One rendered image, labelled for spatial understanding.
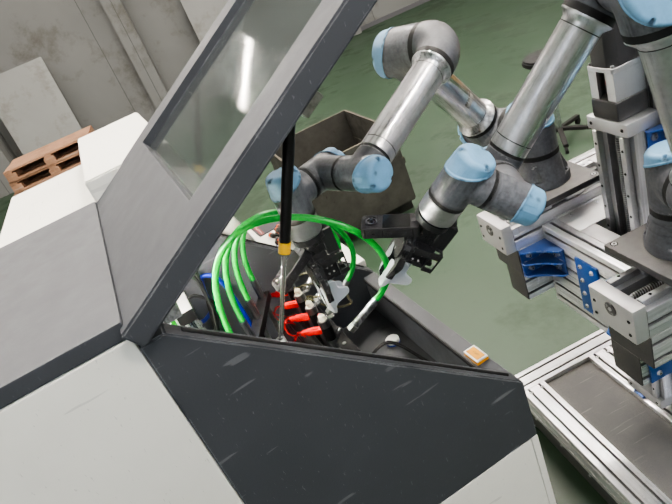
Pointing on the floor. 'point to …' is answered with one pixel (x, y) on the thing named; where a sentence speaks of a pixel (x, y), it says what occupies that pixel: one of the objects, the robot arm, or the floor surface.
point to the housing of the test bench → (82, 372)
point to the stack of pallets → (45, 162)
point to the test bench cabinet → (511, 480)
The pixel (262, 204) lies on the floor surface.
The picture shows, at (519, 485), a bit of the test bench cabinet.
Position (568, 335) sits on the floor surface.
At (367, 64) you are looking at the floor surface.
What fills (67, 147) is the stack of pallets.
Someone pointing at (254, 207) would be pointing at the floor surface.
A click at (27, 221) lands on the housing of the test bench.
